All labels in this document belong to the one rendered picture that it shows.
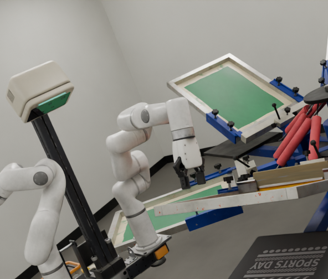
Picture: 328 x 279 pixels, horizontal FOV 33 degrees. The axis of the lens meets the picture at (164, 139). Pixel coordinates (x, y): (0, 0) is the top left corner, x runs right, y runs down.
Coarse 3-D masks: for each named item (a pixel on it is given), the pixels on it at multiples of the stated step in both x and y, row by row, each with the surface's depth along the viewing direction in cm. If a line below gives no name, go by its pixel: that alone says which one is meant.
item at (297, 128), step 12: (312, 108) 328; (300, 120) 311; (312, 120) 292; (288, 132) 338; (300, 132) 300; (312, 132) 287; (288, 144) 304; (276, 156) 316; (288, 156) 303; (312, 156) 279; (276, 168) 307
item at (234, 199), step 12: (324, 180) 195; (228, 192) 252; (252, 192) 265; (264, 192) 183; (276, 192) 180; (288, 192) 178; (300, 192) 178; (312, 192) 185; (168, 204) 207; (180, 204) 203; (192, 204) 200; (204, 204) 197; (216, 204) 194; (228, 204) 191; (240, 204) 188
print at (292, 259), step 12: (264, 252) 238; (276, 252) 234; (288, 252) 230; (300, 252) 226; (312, 252) 223; (324, 252) 219; (252, 264) 233; (264, 264) 229; (276, 264) 225; (288, 264) 221; (300, 264) 218; (312, 264) 215; (252, 276) 223; (264, 276) 220; (276, 276) 216; (288, 276) 213; (300, 276) 210
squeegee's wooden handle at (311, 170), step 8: (280, 168) 245; (288, 168) 242; (296, 168) 240; (304, 168) 238; (312, 168) 236; (320, 168) 233; (256, 176) 252; (264, 176) 249; (272, 176) 247; (280, 176) 244; (288, 176) 242; (296, 176) 240; (304, 176) 238; (312, 176) 236; (320, 176) 233; (264, 184) 249
